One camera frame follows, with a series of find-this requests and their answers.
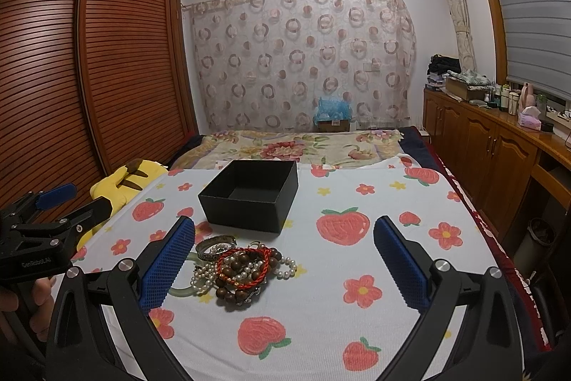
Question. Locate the grey window blind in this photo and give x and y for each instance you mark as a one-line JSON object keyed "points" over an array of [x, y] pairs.
{"points": [[537, 36]]}

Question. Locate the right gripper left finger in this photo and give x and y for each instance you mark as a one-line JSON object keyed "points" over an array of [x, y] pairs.
{"points": [[80, 346]]}

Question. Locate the strawberry print tablecloth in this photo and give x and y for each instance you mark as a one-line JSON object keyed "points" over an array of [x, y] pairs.
{"points": [[340, 316]]}

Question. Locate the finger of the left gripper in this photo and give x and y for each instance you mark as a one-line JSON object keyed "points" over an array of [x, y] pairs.
{"points": [[85, 218], [47, 200]]}

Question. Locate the green jade bangle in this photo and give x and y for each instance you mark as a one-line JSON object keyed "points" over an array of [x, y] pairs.
{"points": [[186, 283]]}

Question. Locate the pink tissue box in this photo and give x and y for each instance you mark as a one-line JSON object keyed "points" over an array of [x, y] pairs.
{"points": [[529, 118]]}

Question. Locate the silver bangle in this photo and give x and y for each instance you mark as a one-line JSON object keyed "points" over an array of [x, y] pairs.
{"points": [[210, 249]]}

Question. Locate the black jewelry box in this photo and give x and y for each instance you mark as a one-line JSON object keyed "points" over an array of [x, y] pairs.
{"points": [[254, 195]]}

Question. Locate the circle pattern lace curtain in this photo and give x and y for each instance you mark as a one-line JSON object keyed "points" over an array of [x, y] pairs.
{"points": [[264, 64]]}

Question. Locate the yellow pikachu plush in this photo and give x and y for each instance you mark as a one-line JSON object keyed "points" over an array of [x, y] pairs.
{"points": [[120, 188]]}

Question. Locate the person's left hand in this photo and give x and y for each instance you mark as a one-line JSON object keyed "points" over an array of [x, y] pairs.
{"points": [[43, 300]]}

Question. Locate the blue wrapped cardboard box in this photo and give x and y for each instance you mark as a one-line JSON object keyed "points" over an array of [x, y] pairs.
{"points": [[332, 115]]}

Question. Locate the tied beige side curtain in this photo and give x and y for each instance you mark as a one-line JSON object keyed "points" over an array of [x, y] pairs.
{"points": [[455, 1]]}

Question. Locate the pink rabbit figurine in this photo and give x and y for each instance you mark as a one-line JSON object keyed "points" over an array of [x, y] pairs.
{"points": [[527, 98]]}

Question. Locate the wooden sideboard cabinet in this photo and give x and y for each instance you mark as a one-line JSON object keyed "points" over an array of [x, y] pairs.
{"points": [[513, 176]]}

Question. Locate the brown box on sideboard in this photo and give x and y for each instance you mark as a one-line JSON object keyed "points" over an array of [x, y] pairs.
{"points": [[467, 85]]}

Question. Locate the pile of folded clothes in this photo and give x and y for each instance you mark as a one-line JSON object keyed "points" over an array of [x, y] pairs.
{"points": [[438, 68]]}

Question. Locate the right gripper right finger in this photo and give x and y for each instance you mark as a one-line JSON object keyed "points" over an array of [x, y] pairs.
{"points": [[488, 345]]}

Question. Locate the wooden louvered wardrobe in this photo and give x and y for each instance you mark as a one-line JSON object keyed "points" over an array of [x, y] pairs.
{"points": [[86, 86]]}

